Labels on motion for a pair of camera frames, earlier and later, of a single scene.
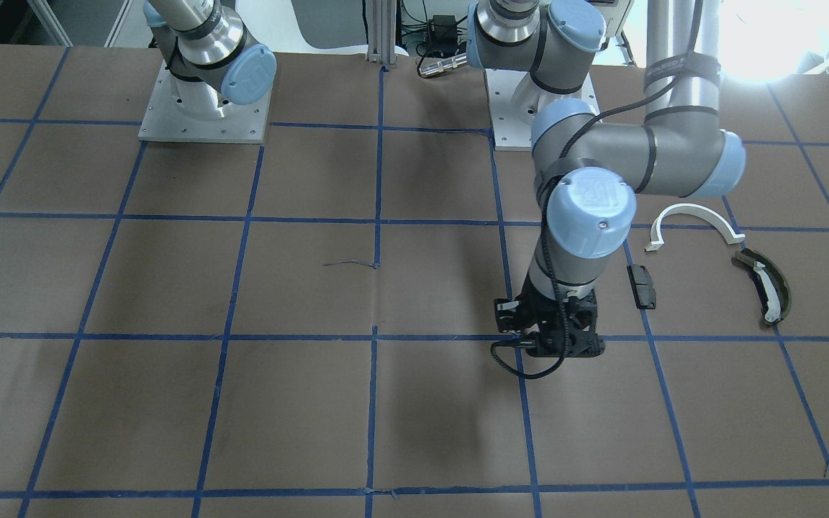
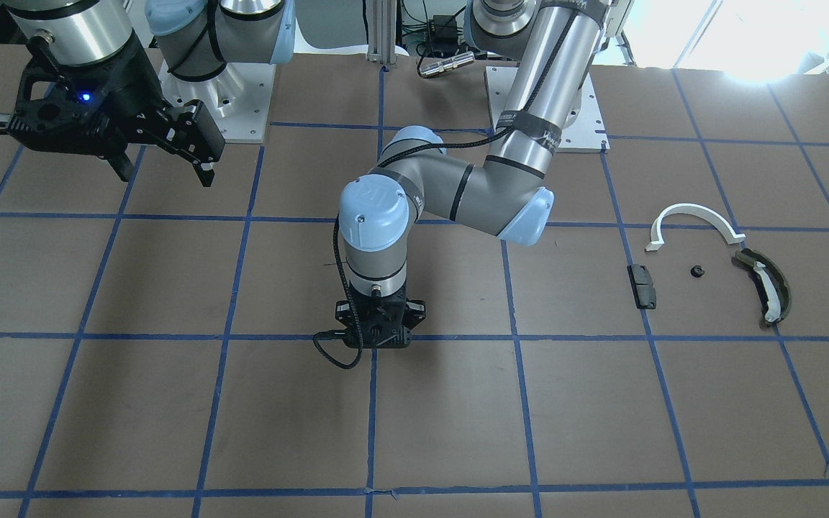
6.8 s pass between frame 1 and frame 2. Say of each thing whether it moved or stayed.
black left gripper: moved
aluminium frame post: stayed
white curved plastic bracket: stayed
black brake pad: stayed
